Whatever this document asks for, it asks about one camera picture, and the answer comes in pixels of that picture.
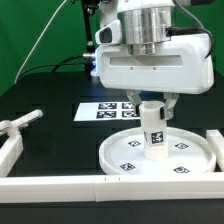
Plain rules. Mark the white left frame bar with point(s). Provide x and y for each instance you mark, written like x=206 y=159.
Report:
x=9 y=153

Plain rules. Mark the white round table top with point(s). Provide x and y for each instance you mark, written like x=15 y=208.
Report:
x=127 y=153

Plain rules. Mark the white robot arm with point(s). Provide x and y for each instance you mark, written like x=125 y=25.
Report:
x=140 y=50

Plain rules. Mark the black camera stand pole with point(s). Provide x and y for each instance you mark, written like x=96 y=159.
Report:
x=89 y=7

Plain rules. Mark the white front frame bar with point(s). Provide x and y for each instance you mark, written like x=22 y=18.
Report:
x=97 y=188

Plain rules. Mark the white paper marker sheet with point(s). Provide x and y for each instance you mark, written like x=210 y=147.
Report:
x=103 y=111

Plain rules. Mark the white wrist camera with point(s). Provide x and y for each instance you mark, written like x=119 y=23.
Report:
x=110 y=34

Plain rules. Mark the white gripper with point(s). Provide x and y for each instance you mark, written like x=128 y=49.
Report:
x=178 y=66

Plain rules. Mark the white rod part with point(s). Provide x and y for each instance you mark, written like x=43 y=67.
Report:
x=21 y=122

